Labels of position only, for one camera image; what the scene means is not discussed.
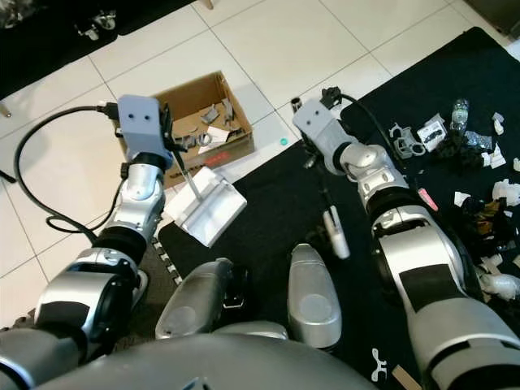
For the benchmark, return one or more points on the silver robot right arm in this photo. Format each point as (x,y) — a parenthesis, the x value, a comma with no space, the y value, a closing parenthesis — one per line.
(431,276)

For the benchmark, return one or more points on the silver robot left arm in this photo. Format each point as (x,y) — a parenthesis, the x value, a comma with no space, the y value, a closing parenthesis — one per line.
(142,203)

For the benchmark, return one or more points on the grey plastic piece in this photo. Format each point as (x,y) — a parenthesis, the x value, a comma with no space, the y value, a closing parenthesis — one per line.
(218,112)

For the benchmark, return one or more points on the large black foam mat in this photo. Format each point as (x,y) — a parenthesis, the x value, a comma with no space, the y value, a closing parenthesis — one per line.
(280,199)

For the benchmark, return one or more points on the brown cardboard box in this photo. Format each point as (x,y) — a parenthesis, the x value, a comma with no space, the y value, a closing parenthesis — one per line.
(231,146)

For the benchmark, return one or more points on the white plastic pipe clamp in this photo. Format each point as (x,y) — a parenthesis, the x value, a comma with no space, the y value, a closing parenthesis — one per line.
(406,140)

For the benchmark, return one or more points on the white packaging card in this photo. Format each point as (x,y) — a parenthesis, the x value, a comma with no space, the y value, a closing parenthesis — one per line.
(432,132)

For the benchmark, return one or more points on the metal caster wheel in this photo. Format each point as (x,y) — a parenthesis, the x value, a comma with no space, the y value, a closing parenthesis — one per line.
(84,32)
(104,19)

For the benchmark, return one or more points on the silver robot right leg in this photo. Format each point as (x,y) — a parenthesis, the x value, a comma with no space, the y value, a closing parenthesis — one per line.
(315,301)

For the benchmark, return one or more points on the silver robot leg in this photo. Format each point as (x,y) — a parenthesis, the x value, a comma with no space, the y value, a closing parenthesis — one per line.
(315,301)
(191,301)

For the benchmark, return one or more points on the black crumpled plastic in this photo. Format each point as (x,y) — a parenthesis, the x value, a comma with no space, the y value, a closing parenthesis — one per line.
(478,221)
(461,150)

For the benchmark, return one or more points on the clear plastic bottle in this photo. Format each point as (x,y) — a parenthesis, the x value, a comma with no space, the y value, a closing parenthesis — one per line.
(460,115)

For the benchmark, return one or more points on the white paper scrap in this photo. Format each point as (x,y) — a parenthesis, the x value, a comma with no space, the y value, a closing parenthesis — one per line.
(517,166)
(461,198)
(496,158)
(498,123)

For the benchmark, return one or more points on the black mat with casters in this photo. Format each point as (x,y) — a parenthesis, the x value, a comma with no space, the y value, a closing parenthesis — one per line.
(41,41)

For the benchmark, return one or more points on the silver robot left leg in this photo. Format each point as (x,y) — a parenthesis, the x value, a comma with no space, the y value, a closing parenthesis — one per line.
(191,301)

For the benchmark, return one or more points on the white crumpled paper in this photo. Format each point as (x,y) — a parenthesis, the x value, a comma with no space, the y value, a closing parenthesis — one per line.
(508,192)
(500,276)

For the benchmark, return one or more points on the small white pipe clip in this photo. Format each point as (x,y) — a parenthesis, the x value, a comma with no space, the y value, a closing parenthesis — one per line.
(379,366)

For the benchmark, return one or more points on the silver robot torso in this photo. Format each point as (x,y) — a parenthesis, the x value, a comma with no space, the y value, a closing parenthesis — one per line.
(211,370)

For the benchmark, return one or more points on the dark grey furniture base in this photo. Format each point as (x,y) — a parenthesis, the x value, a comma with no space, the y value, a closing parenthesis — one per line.
(505,15)

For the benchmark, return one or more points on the tan wood piece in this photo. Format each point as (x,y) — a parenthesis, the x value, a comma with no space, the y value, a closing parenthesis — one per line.
(406,379)

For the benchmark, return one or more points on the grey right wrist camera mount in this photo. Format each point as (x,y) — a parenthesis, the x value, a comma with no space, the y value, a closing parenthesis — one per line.
(317,126)

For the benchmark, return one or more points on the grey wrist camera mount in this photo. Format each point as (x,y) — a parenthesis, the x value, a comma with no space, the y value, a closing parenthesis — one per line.
(317,126)
(140,122)

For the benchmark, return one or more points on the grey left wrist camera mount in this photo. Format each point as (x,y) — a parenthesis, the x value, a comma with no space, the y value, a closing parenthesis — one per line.
(140,122)

